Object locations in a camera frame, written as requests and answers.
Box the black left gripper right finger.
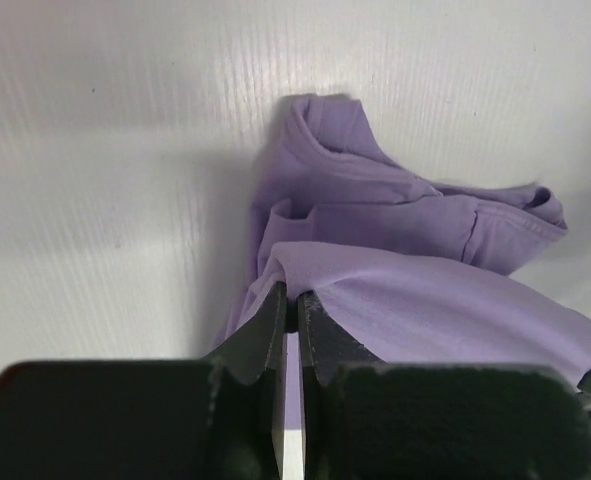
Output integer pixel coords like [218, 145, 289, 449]
[297, 291, 390, 479]

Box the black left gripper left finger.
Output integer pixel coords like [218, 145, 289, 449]
[204, 282, 288, 479]

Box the purple t-shirt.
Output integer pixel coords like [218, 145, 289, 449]
[214, 93, 591, 386]

